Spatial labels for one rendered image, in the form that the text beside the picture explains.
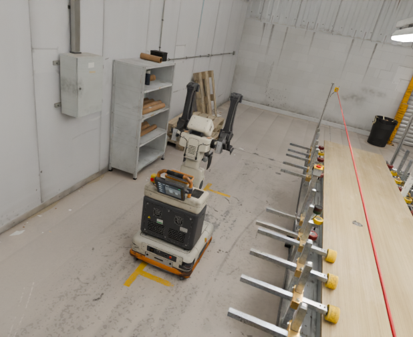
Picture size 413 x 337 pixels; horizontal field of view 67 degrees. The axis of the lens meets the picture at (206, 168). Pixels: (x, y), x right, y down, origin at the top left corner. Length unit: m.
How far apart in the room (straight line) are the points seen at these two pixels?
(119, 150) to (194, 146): 1.87
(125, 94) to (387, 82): 7.53
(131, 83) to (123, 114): 0.43
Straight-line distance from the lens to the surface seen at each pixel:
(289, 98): 9.98
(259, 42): 10.00
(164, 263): 3.01
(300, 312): 1.59
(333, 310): 1.85
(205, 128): 2.80
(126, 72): 4.16
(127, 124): 4.30
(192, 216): 2.70
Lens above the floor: 2.17
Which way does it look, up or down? 25 degrees down
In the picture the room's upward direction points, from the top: 11 degrees clockwise
